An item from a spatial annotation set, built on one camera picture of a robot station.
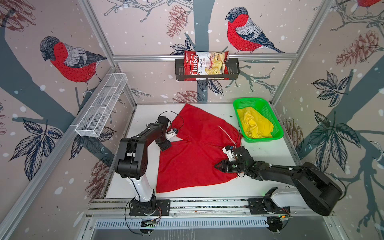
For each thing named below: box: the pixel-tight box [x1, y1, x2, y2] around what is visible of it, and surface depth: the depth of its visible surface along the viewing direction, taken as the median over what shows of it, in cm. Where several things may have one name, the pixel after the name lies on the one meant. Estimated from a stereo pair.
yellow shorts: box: [237, 107, 274, 139], surface depth 102 cm
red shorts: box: [156, 103, 243, 193], surface depth 93 cm
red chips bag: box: [183, 51, 230, 81], surface depth 90 cm
